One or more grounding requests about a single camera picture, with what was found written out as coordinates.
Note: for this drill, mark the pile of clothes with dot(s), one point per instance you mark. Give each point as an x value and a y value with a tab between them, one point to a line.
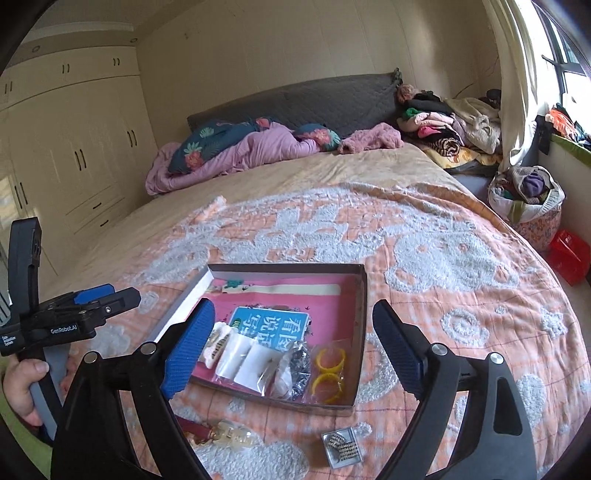
452	124

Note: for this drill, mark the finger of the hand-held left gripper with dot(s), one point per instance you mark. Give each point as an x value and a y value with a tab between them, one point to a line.
121	301
94	293

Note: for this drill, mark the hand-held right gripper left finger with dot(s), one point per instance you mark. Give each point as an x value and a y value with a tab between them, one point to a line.
189	355

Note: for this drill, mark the peach quilt with white clouds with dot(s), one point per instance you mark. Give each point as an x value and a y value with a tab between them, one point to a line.
438	277

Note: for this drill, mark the clear packet with yellow bangles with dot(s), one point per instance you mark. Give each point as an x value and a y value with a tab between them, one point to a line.
330	370

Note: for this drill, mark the beige bedsheet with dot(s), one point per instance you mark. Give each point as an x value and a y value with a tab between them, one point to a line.
323	170

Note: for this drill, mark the grey padded headboard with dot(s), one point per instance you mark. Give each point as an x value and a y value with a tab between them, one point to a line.
300	101

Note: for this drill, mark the clothes on windowsill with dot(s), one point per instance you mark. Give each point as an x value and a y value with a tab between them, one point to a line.
565	124

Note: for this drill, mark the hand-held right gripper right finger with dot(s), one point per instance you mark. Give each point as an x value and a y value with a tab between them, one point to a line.
397	350

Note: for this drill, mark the clear packet with beaded jewelry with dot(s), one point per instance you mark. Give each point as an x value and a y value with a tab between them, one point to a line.
341	445

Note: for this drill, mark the pink fuzzy blanket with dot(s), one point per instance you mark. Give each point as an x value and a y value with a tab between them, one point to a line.
369	138

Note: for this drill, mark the shallow brown cardboard box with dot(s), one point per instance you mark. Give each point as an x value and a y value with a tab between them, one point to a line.
277	270

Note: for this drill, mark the clear packet with white card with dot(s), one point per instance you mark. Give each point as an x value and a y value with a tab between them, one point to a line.
236	356
256	367

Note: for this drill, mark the white hair claw clip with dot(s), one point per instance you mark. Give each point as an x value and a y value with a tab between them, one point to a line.
216	344

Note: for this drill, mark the fabric bag of clothes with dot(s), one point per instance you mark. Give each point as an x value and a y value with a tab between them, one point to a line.
526	207

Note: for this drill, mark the person's left hand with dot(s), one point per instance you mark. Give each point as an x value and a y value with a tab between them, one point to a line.
21	392

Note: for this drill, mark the red plastic bag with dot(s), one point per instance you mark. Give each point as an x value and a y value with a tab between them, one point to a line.
570	258

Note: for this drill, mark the cream wardrobe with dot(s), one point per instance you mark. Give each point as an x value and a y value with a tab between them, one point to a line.
78	152

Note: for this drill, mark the black cloth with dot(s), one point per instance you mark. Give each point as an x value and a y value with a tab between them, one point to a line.
543	134

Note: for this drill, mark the window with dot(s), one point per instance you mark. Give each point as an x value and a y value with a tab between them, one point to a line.
568	41

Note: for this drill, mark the purple duvet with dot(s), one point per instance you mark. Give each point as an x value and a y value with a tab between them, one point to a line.
258	152

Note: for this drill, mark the cream curtain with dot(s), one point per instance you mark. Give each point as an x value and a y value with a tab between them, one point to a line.
521	83

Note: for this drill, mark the pink book with blue label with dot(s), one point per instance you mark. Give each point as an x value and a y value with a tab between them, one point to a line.
323	309

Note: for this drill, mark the large dark floral pillow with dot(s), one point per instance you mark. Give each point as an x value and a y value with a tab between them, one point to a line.
207	143

